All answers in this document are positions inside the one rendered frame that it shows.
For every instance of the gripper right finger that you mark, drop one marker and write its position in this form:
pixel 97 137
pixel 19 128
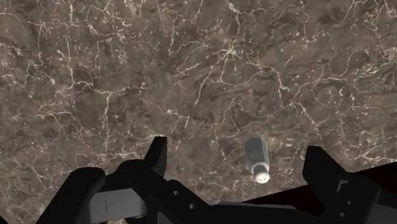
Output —
pixel 341 186

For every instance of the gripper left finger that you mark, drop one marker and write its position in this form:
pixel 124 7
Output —
pixel 136 183

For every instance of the grey salt shaker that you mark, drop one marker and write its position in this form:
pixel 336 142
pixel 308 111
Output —
pixel 258 161

